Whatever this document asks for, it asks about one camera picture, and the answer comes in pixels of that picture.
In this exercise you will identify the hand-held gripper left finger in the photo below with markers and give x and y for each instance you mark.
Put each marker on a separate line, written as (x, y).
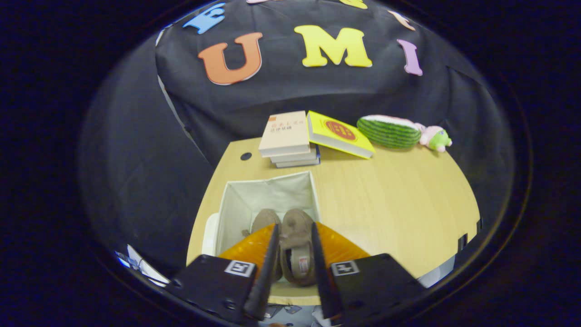
(263, 281)

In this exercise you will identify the beige book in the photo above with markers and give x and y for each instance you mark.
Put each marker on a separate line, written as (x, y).
(286, 134)

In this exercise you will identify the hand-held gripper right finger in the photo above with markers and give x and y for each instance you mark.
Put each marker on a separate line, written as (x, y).
(324, 281)

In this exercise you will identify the blue-edged book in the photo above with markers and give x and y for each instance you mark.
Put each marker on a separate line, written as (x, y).
(299, 165)

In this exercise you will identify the pink and green plush toy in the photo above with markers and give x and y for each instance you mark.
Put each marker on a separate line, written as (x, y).
(438, 138)

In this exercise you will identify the yellow book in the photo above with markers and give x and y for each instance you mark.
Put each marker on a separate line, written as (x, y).
(317, 122)

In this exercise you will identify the white paper sheet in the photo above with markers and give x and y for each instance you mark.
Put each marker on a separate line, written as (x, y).
(145, 270)

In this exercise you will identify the brown suede shoe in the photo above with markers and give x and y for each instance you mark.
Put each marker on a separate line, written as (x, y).
(297, 227)
(265, 220)

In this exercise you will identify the white book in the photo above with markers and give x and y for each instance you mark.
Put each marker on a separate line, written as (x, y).
(295, 159)

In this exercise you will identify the black backdrop cloth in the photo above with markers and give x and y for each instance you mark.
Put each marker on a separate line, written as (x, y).
(281, 91)

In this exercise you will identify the black table edge clamp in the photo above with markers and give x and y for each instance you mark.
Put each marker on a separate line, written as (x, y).
(479, 226)
(462, 242)

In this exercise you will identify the white fabric storage box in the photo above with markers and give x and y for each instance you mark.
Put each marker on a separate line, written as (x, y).
(272, 190)

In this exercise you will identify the watermelon slice plush toy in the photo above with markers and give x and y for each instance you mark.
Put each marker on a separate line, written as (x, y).
(386, 134)

